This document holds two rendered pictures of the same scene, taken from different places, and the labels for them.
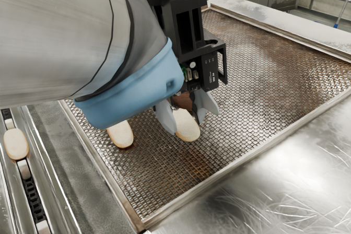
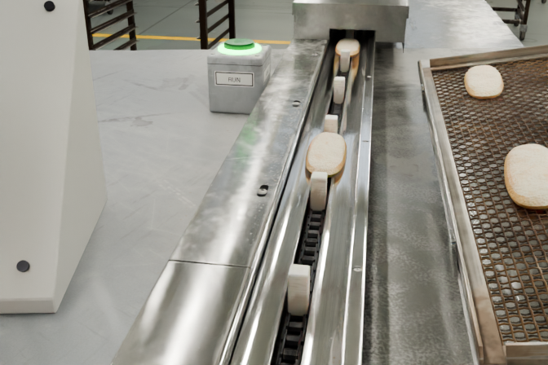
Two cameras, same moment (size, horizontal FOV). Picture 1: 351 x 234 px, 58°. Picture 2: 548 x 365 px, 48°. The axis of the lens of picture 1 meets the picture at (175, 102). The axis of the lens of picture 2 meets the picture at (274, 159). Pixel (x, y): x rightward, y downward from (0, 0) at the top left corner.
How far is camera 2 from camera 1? 0.14 m
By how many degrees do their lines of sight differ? 37
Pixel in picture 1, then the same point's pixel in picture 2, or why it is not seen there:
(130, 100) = not seen: outside the picture
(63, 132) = (416, 177)
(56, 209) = (338, 269)
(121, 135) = (533, 182)
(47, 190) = (339, 235)
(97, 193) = (432, 292)
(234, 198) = not seen: outside the picture
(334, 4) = not seen: outside the picture
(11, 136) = (325, 140)
